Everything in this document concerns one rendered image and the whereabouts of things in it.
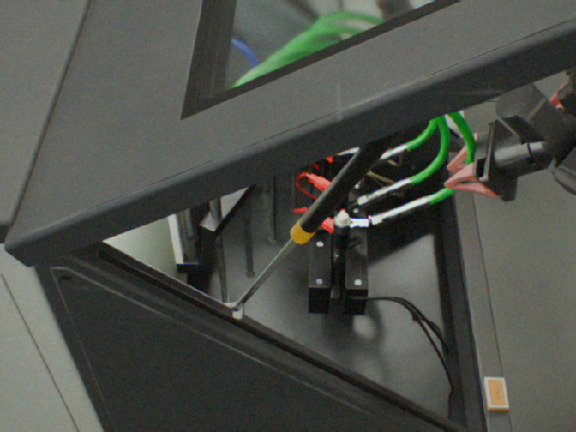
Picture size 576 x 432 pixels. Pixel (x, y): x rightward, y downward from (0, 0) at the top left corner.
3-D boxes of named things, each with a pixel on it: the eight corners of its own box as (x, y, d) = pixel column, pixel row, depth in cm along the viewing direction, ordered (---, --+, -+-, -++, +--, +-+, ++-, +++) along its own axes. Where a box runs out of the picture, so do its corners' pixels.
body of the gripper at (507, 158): (475, 182, 101) (523, 167, 96) (483, 122, 106) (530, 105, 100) (503, 205, 104) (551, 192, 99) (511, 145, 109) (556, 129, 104)
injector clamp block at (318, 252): (361, 336, 136) (369, 288, 124) (306, 334, 136) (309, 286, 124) (357, 195, 157) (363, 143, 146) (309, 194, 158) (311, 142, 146)
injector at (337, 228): (355, 302, 134) (365, 228, 118) (327, 301, 134) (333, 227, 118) (355, 289, 136) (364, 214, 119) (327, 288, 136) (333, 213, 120)
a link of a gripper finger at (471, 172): (429, 188, 108) (483, 171, 101) (436, 147, 111) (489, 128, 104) (459, 209, 111) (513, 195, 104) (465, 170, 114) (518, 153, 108)
